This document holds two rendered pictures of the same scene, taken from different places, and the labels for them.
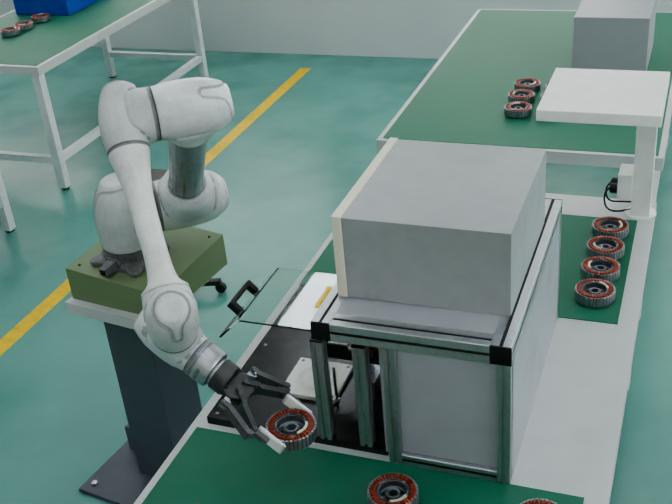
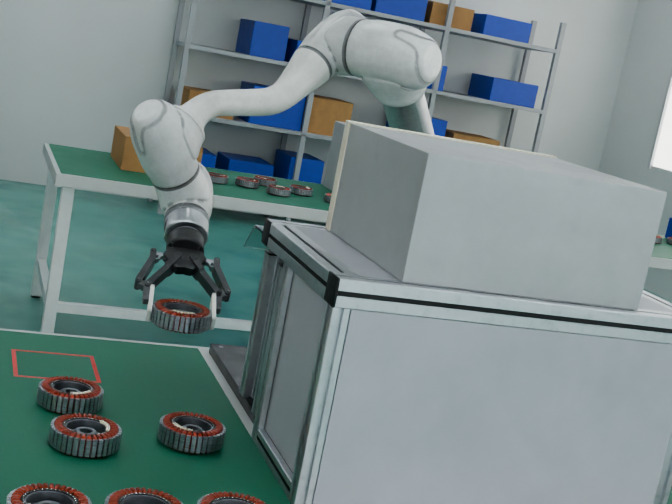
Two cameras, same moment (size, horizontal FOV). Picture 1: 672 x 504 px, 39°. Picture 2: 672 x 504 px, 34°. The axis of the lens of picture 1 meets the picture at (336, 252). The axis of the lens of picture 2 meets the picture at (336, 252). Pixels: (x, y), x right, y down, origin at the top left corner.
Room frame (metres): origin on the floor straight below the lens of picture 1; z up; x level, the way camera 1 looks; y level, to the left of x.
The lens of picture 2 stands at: (0.50, -1.48, 1.44)
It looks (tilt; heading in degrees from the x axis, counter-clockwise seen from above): 10 degrees down; 47
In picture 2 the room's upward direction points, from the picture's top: 11 degrees clockwise
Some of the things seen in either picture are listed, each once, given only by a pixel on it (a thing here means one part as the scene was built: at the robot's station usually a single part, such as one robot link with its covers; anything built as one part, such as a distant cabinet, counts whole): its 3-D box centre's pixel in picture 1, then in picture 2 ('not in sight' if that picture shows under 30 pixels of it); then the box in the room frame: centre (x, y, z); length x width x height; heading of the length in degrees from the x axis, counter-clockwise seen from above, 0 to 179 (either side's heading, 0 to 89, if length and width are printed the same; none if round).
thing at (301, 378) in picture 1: (317, 379); not in sight; (1.99, 0.08, 0.78); 0.15 x 0.15 x 0.01; 67
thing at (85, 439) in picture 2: not in sight; (85, 435); (1.37, -0.04, 0.77); 0.11 x 0.11 x 0.04
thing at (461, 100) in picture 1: (549, 142); not in sight; (4.21, -1.07, 0.37); 1.85 x 1.10 x 0.75; 157
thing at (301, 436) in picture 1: (291, 429); (181, 315); (1.64, 0.13, 0.91); 0.11 x 0.11 x 0.04
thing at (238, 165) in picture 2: not in sight; (243, 171); (5.66, 5.33, 0.38); 0.42 x 0.36 x 0.21; 68
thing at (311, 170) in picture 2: not in sight; (296, 173); (6.06, 5.16, 0.43); 0.42 x 0.28 x 0.30; 69
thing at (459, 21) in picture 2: not in sight; (442, 15); (6.96, 4.80, 1.87); 0.40 x 0.36 x 0.17; 66
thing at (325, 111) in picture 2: not in sight; (321, 114); (6.17, 5.13, 0.92); 0.40 x 0.36 x 0.28; 67
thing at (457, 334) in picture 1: (447, 263); (476, 280); (1.97, -0.26, 1.09); 0.68 x 0.44 x 0.05; 157
